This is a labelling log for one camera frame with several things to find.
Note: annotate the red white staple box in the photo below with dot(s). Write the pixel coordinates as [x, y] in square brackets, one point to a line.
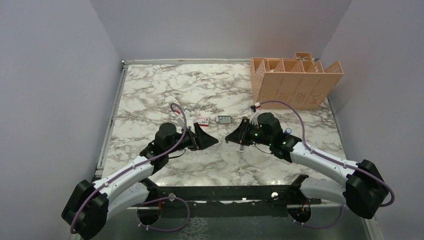
[202, 121]

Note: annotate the aluminium table frame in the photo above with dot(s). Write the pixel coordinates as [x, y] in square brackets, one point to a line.
[153, 94]

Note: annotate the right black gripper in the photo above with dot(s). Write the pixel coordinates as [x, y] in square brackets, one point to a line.
[240, 135]

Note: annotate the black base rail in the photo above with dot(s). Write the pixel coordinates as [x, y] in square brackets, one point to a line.
[222, 201]

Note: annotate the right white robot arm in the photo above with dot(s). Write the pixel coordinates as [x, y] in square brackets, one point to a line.
[358, 185]

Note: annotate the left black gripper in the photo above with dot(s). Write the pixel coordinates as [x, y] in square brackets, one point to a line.
[200, 139]

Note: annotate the blue capped small object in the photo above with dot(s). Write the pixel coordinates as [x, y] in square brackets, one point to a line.
[288, 131]

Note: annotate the grey teal staple box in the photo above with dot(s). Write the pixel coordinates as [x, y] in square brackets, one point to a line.
[223, 119]

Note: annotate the orange desk organizer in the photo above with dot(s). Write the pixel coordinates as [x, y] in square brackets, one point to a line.
[301, 81]

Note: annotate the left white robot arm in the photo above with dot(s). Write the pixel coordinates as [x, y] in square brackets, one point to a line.
[92, 204]

